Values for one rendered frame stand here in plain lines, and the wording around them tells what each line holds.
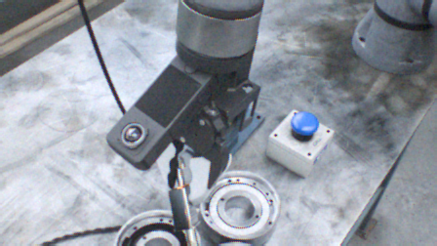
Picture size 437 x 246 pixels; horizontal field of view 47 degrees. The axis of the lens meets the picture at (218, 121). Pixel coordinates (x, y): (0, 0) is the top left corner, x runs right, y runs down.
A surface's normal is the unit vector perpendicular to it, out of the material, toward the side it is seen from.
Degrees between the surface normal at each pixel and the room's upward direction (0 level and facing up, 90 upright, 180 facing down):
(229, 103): 8
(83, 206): 0
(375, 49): 72
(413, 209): 0
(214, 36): 83
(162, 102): 23
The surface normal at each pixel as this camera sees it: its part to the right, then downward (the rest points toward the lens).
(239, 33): 0.41, 0.65
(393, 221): 0.05, -0.68
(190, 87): -0.16, -0.40
